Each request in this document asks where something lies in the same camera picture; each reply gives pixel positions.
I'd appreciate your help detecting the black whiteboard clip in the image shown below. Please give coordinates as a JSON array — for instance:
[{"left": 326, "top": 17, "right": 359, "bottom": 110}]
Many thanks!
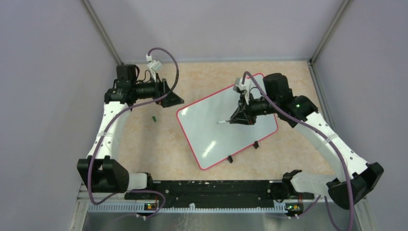
[
  {"left": 253, "top": 141, "right": 259, "bottom": 149},
  {"left": 227, "top": 155, "right": 233, "bottom": 164}
]

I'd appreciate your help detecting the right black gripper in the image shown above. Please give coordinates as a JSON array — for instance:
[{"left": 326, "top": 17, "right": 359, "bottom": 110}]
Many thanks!
[{"left": 229, "top": 91, "right": 278, "bottom": 126}]

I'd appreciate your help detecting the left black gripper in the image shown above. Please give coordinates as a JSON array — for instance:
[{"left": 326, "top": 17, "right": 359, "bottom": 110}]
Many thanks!
[{"left": 131, "top": 72, "right": 183, "bottom": 107}]

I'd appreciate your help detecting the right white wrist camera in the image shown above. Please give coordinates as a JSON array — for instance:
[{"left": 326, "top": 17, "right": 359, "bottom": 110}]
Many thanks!
[{"left": 233, "top": 77, "right": 251, "bottom": 104}]

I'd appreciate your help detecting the white board with red frame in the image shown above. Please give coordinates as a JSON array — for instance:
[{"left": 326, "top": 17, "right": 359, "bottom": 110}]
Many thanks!
[{"left": 176, "top": 85, "right": 278, "bottom": 170}]

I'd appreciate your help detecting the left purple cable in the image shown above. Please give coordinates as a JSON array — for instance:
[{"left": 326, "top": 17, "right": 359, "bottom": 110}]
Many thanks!
[{"left": 87, "top": 47, "right": 180, "bottom": 220}]

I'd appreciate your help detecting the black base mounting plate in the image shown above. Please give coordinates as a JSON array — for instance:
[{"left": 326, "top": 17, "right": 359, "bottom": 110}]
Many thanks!
[{"left": 124, "top": 180, "right": 315, "bottom": 209}]

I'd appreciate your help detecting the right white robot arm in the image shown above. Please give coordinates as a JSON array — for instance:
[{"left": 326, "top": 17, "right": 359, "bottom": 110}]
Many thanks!
[{"left": 228, "top": 72, "right": 384, "bottom": 210}]

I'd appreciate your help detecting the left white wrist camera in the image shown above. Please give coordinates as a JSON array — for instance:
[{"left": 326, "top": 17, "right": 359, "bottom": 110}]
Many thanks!
[{"left": 146, "top": 54, "right": 163, "bottom": 82}]

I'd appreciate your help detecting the white cable duct rail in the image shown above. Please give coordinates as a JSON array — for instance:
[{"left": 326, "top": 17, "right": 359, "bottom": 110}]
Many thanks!
[{"left": 88, "top": 202, "right": 288, "bottom": 215}]

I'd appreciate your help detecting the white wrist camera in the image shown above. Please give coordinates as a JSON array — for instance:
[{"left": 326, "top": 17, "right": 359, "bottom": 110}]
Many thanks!
[
  {"left": 146, "top": 54, "right": 163, "bottom": 82},
  {"left": 233, "top": 77, "right": 251, "bottom": 104}
]

